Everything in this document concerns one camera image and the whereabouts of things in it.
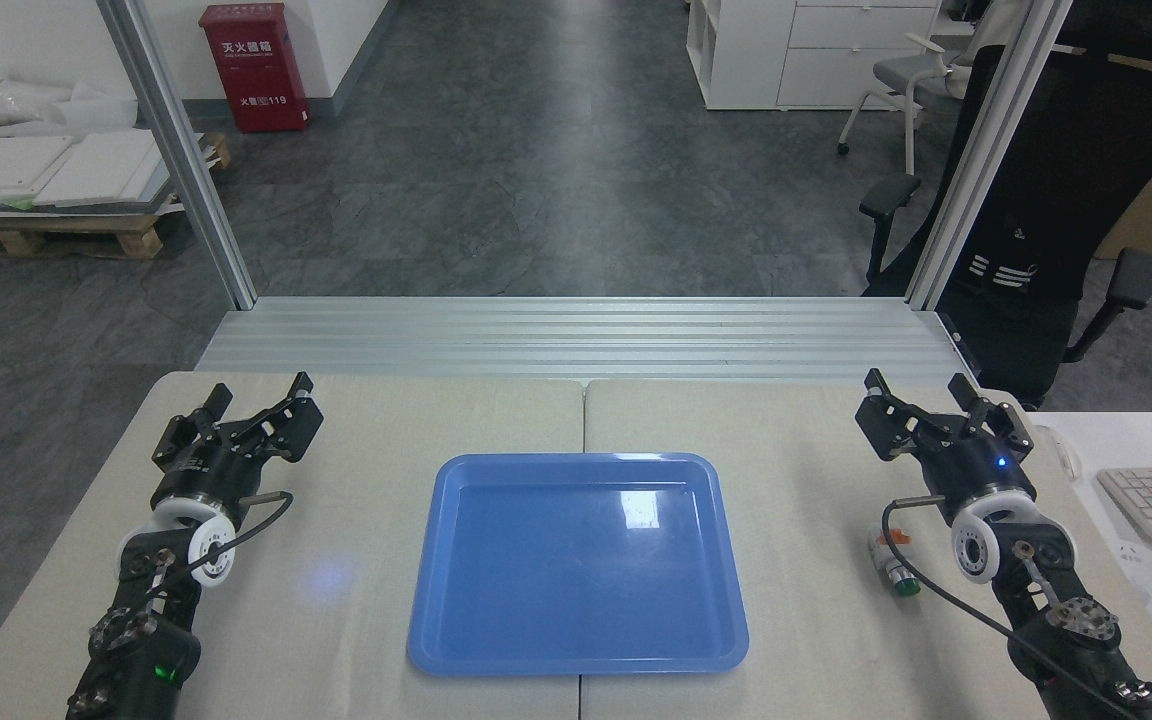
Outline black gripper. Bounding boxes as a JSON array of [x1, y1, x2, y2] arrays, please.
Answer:
[[855, 368, 1037, 523], [152, 372, 326, 513]]

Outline blue plastic tray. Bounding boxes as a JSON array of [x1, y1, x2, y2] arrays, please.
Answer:
[[406, 452, 750, 678]]

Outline white computer mouse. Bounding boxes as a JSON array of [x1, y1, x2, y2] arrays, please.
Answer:
[[1033, 424, 1086, 484]]

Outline black mesh office chair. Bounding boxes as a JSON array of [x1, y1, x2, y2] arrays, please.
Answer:
[[857, 0, 1152, 412]]

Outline wooden pallet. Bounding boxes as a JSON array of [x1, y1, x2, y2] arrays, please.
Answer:
[[0, 130, 235, 262]]

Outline white flat boards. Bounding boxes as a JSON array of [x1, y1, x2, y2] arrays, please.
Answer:
[[0, 126, 205, 213]]

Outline grey white office chair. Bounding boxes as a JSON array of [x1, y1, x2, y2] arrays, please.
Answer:
[[836, 28, 979, 177]]

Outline silver aluminium profile platform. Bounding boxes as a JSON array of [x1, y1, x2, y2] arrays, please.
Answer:
[[193, 295, 983, 390]]

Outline red fire extinguisher box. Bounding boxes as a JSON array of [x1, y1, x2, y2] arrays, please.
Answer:
[[198, 2, 311, 135]]

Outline white drawer cabinet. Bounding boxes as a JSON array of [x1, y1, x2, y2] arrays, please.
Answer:
[[685, 0, 945, 112]]

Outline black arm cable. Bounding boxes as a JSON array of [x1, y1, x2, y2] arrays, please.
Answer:
[[148, 489, 296, 596], [881, 495, 1142, 720]]

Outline silver aluminium post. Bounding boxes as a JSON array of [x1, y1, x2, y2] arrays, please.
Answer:
[[96, 0, 258, 310], [903, 0, 1078, 312]]

